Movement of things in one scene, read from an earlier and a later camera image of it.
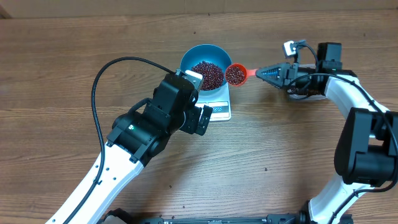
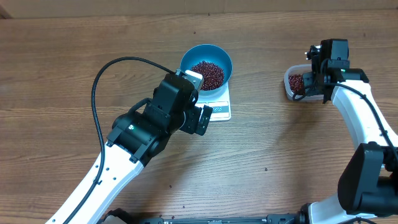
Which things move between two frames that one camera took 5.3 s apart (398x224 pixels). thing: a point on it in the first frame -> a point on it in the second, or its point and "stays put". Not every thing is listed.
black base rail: (120, 216) stays put
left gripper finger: (204, 120) stays put
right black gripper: (286, 70) -> (314, 87)
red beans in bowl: (212, 76) stays put
